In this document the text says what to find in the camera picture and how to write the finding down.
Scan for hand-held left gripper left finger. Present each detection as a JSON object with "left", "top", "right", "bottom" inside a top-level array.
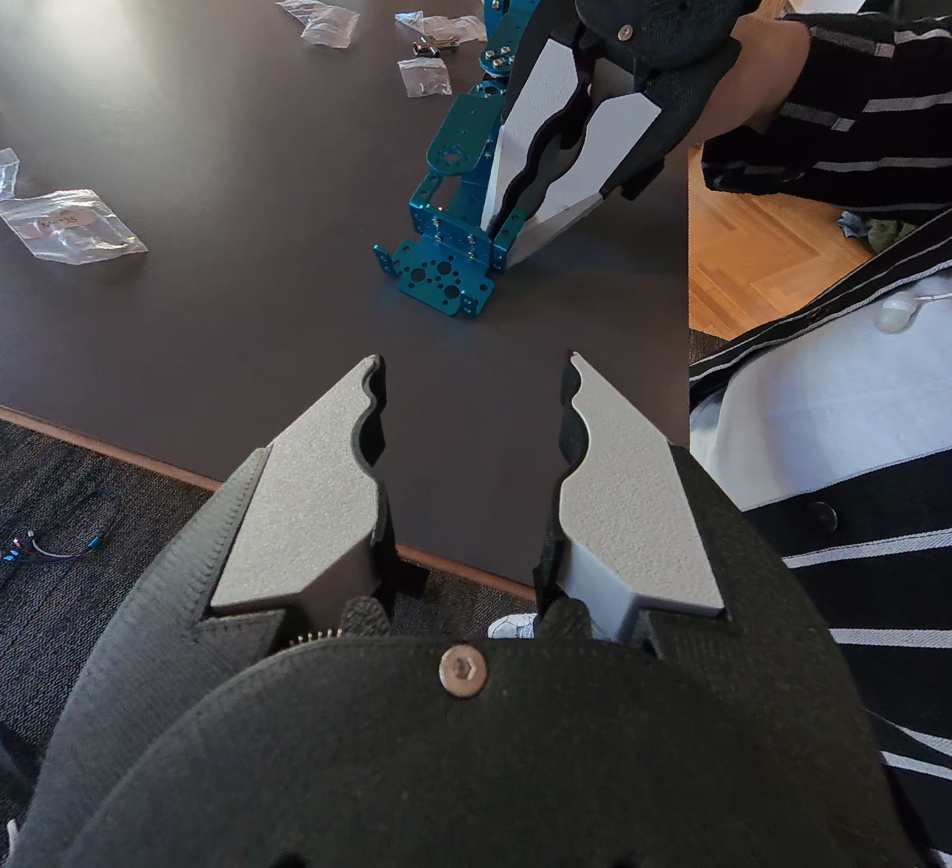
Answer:
[{"left": 210, "top": 355, "right": 397, "bottom": 620}]

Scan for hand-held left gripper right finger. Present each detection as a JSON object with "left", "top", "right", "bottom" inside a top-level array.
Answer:
[{"left": 534, "top": 352, "right": 727, "bottom": 642}]

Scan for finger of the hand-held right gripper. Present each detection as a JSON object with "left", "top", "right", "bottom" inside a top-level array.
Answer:
[
  {"left": 480, "top": 37, "right": 592, "bottom": 233},
  {"left": 504, "top": 93, "right": 664, "bottom": 268}
]

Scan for blue metal toy robot arm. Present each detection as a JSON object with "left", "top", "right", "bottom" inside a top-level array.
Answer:
[{"left": 372, "top": 0, "right": 612, "bottom": 323}]

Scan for person's right forearm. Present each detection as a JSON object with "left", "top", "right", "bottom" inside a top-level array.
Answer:
[{"left": 699, "top": 12, "right": 952, "bottom": 204}]

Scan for person's white shirt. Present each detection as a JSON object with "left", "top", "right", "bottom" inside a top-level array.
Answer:
[{"left": 690, "top": 271, "right": 952, "bottom": 512}]

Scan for person's dark striped jacket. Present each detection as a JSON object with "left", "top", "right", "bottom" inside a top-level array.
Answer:
[{"left": 688, "top": 209, "right": 952, "bottom": 868}]

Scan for dark green bag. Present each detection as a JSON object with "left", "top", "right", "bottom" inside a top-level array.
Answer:
[{"left": 836, "top": 209, "right": 917, "bottom": 246}]

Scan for scattered clear plastic parts bags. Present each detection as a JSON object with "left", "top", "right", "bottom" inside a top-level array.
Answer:
[{"left": 0, "top": 0, "right": 490, "bottom": 266}]

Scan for coloured wires with blue plugs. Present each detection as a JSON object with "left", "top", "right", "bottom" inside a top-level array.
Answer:
[{"left": 0, "top": 489, "right": 113, "bottom": 586}]

